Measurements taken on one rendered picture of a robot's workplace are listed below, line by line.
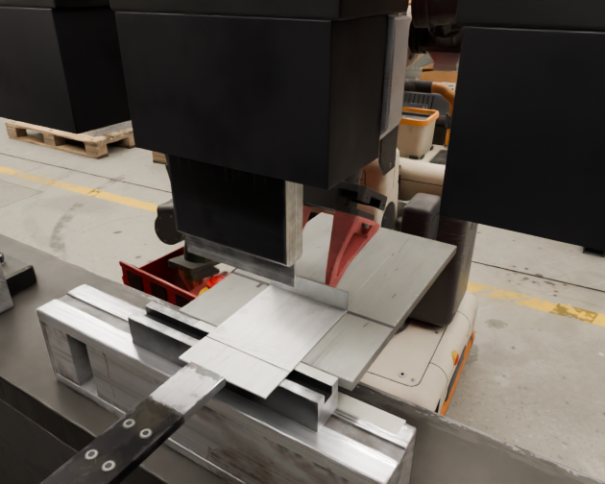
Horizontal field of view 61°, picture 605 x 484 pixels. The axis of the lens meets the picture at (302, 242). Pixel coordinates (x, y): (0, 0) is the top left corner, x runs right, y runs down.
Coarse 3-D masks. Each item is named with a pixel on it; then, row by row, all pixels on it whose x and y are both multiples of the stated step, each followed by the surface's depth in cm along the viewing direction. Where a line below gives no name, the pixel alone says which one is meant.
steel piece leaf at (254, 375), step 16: (192, 352) 41; (208, 352) 41; (224, 352) 41; (240, 352) 41; (208, 368) 40; (224, 368) 40; (240, 368) 40; (256, 368) 40; (272, 368) 40; (240, 384) 38; (256, 384) 38; (272, 384) 38
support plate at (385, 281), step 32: (320, 224) 64; (320, 256) 56; (384, 256) 56; (416, 256) 56; (448, 256) 56; (224, 288) 50; (256, 288) 50; (352, 288) 50; (384, 288) 50; (416, 288) 50; (224, 320) 46; (352, 320) 46; (384, 320) 46; (320, 352) 42; (352, 352) 42; (352, 384) 39
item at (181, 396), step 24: (168, 384) 38; (192, 384) 38; (216, 384) 38; (144, 408) 36; (168, 408) 36; (192, 408) 36; (120, 432) 34; (144, 432) 34; (168, 432) 34; (96, 456) 32; (120, 456) 32; (144, 456) 33; (48, 480) 30; (72, 480) 30; (96, 480) 30; (120, 480) 31
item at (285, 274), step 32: (192, 160) 35; (192, 192) 36; (224, 192) 34; (256, 192) 33; (288, 192) 32; (192, 224) 37; (224, 224) 35; (256, 224) 34; (288, 224) 33; (224, 256) 38; (256, 256) 36; (288, 256) 34
